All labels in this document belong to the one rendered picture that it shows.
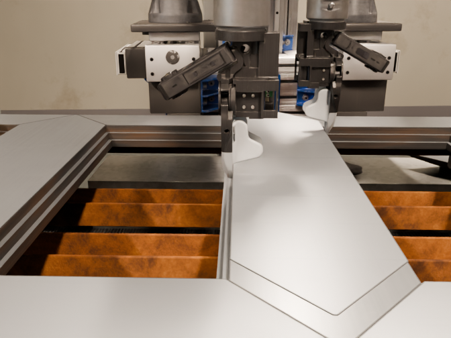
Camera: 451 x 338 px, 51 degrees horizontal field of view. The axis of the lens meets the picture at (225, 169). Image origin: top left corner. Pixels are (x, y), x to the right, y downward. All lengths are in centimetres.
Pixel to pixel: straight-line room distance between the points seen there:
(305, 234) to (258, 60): 25
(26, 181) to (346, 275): 47
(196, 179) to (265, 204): 58
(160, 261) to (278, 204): 24
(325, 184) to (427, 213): 36
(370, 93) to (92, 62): 346
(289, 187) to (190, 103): 65
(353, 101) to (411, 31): 346
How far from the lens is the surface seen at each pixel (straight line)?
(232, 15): 63
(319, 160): 79
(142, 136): 100
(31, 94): 472
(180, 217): 95
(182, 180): 118
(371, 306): 45
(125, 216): 97
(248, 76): 66
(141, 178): 120
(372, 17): 143
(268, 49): 65
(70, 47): 455
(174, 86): 66
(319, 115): 94
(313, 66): 90
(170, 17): 134
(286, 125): 99
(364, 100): 134
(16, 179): 76
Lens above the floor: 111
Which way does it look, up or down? 20 degrees down
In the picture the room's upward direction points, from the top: straight up
